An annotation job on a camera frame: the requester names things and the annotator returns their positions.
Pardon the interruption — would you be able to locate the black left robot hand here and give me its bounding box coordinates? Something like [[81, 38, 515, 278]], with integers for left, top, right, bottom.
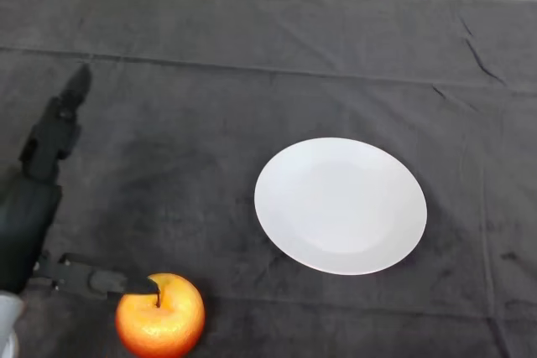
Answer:
[[0, 63, 163, 298]]

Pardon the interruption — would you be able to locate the red yellow apple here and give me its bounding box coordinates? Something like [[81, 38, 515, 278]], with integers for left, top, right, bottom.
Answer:
[[115, 272, 206, 358]]

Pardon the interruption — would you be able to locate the white round plate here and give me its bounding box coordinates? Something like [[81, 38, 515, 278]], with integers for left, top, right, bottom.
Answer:
[[253, 137, 429, 277]]

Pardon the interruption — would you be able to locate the black cloth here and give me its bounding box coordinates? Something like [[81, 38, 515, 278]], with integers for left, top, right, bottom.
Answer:
[[0, 0, 537, 358]]

